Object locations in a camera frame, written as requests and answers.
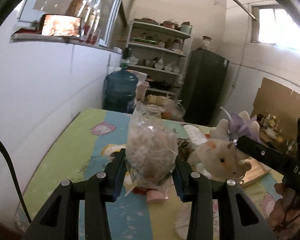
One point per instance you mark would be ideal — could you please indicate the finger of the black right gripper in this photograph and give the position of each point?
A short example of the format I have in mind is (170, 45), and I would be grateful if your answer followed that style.
(283, 164)

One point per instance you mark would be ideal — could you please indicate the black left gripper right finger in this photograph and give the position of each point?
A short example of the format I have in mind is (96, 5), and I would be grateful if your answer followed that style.
(238, 216)

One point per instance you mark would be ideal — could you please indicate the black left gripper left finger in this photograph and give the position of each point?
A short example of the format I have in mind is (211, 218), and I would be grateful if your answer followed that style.
(58, 218)

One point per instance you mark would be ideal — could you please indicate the clear plastic bagged toy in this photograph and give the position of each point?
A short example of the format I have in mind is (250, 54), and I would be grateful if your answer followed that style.
(151, 150)

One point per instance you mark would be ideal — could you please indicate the person's right hand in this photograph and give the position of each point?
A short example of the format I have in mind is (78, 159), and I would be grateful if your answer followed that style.
(284, 220)

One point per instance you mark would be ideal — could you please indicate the white plush unicorn toy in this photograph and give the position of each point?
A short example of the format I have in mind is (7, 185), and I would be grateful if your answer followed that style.
(219, 155)

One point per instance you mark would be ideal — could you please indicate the clear plastic bag of food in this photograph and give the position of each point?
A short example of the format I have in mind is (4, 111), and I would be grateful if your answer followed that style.
(168, 108)

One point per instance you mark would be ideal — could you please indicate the dark green refrigerator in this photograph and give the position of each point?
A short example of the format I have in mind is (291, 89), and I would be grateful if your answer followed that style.
(202, 86)

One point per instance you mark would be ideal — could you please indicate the blue water jug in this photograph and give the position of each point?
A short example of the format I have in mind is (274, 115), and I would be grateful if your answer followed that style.
(121, 87)

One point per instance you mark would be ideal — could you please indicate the glass jar on refrigerator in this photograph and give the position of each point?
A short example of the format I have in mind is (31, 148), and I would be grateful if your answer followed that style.
(205, 43)

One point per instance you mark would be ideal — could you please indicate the grey metal shelf rack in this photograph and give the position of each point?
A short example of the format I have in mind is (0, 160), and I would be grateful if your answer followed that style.
(160, 50)

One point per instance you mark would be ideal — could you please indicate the row of drink bottles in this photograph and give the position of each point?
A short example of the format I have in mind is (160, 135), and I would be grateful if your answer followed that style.
(89, 15)

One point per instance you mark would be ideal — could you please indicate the brown cardboard wall panel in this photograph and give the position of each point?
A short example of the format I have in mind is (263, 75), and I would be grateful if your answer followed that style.
(280, 101)

